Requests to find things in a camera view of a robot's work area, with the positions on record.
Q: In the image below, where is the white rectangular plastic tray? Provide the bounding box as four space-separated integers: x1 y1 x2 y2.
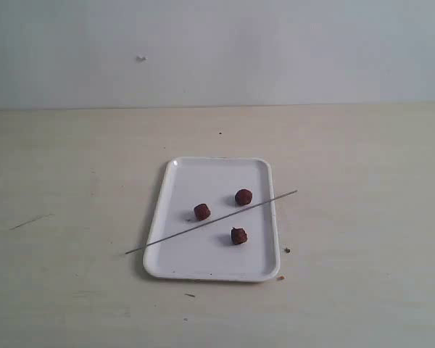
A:
143 157 281 282

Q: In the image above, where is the thin metal skewer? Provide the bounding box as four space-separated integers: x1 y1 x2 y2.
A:
123 189 299 255

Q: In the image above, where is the red-brown food ball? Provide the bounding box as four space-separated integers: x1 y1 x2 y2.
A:
231 228 248 245
234 188 253 206
194 203 211 221

